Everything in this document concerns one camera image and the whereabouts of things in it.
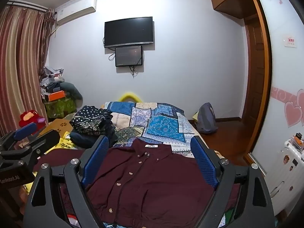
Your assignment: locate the green patterned bag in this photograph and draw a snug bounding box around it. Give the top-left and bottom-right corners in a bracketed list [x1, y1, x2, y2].
[44, 97, 76, 119]

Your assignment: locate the grey backpack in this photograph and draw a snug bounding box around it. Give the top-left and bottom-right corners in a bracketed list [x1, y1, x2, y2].
[197, 103, 218, 134]

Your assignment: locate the orange box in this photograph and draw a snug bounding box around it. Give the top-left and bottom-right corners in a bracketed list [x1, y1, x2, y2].
[45, 90, 66, 102]

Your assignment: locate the white wardrobe sliding door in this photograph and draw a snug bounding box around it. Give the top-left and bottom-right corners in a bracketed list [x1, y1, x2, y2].
[249, 0, 304, 171]

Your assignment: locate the blue patchwork blanket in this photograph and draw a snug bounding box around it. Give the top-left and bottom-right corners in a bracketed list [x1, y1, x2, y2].
[60, 101, 234, 228]

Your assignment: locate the pile of bags and papers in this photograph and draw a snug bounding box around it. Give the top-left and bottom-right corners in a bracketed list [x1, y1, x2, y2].
[39, 66, 66, 95]

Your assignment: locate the red plush toy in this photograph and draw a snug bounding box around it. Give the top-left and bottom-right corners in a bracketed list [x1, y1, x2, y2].
[18, 110, 45, 130]

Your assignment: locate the navy patterned garment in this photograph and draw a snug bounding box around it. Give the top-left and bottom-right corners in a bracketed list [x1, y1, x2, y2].
[70, 105, 114, 137]

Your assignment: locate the striped red curtain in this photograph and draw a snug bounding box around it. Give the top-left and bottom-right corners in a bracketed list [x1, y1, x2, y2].
[0, 3, 56, 137]

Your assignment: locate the brown wooden door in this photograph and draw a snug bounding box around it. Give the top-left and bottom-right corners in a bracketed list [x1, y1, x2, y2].
[245, 17, 265, 152]

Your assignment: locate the yellow hoop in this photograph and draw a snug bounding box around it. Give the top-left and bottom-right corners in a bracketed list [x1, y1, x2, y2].
[118, 91, 143, 103]

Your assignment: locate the small clutter on suitcase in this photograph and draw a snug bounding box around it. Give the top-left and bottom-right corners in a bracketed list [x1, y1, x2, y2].
[288, 132, 304, 151]

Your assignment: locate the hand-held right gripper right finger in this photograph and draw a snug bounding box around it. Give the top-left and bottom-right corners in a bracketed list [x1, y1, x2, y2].
[190, 135, 276, 228]

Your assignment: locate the yellow printed cloth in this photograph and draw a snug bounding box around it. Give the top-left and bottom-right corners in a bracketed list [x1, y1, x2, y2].
[46, 133, 79, 154]

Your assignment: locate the tan flower-print cardboard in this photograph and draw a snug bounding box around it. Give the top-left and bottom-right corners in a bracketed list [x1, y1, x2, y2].
[36, 118, 74, 136]

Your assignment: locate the white air conditioner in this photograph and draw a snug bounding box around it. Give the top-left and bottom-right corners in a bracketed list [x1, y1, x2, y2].
[55, 0, 97, 26]

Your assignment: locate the maroon button-up shirt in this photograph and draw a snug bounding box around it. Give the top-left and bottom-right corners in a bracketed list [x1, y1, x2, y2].
[33, 138, 241, 226]

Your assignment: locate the dark blue folded garment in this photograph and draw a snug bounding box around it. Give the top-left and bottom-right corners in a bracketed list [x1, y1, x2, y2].
[69, 131, 100, 146]

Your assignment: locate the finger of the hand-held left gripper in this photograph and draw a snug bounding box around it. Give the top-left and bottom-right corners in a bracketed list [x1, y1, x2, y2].
[0, 122, 38, 148]
[22, 129, 61, 171]

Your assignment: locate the red and white sticker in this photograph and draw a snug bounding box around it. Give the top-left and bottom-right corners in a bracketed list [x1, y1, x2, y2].
[284, 35, 297, 48]

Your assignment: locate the dark grey cushion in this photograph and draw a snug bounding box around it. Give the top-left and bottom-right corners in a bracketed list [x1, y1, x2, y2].
[60, 82, 83, 105]

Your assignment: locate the black folded garment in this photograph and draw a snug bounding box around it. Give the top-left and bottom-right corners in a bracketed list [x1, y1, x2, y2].
[100, 114, 119, 148]

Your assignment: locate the black wall television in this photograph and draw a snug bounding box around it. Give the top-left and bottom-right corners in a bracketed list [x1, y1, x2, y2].
[104, 17, 154, 48]

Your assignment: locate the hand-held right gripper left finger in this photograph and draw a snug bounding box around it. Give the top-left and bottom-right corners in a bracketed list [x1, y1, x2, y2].
[23, 135, 110, 228]

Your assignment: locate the small black wall monitor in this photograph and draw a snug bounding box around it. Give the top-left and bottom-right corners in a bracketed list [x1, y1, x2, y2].
[115, 45, 143, 67]

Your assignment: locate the white suitcase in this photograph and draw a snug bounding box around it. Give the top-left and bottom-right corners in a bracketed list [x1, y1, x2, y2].
[264, 135, 304, 216]

